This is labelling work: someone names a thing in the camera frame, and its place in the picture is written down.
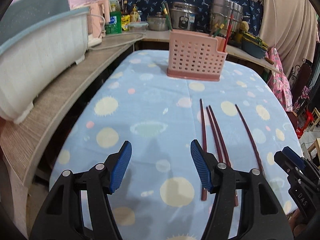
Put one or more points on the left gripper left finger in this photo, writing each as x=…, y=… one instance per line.
x=120, y=163

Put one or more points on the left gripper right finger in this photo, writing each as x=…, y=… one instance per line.
x=203, y=162

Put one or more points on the maroon chopstick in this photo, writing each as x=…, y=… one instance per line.
x=216, y=140
x=204, y=144
x=255, y=150
x=221, y=140

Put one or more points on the green chopstick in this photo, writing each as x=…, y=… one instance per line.
x=165, y=12
x=220, y=27

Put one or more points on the red chopstick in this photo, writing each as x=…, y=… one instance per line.
x=229, y=30
x=167, y=15

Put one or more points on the brown chopstick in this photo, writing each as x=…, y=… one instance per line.
x=214, y=27

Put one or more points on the person right hand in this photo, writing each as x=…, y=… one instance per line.
x=300, y=228

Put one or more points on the red plastic stool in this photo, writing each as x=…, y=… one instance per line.
x=310, y=121

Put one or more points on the blue polka dot tablecloth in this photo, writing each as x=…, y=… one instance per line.
x=160, y=195

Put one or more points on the pink floral apron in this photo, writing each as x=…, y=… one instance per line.
x=278, y=82

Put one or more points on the wooden counter shelf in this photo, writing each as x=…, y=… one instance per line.
x=54, y=114

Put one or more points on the pink perforated utensil holder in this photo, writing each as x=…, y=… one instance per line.
x=195, y=56

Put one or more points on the dark blue bowl stack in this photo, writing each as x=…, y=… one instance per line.
x=253, y=45

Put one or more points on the white dish drainer box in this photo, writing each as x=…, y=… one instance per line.
x=33, y=58

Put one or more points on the green detergent bottle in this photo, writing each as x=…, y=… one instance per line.
x=114, y=25

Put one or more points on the clear food container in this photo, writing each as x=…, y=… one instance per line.
x=139, y=27

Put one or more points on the white blender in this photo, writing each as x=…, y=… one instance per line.
x=95, y=29

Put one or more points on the yellow seasoning packet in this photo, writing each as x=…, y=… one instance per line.
x=125, y=21

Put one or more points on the small steel pot with lid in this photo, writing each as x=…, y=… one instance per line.
x=157, y=22

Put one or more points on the beige hanging cloth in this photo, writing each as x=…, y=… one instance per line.
x=290, y=26

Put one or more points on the yellow oil bottle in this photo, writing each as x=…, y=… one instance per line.
x=134, y=14

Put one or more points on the pink electric kettle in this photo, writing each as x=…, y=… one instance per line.
x=102, y=8

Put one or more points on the steel rice cooker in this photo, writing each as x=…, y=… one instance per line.
x=184, y=16

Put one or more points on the large steel steamer pot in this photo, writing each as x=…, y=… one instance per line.
x=221, y=10

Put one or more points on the grey-blue drainer lid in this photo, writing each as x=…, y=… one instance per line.
x=24, y=13

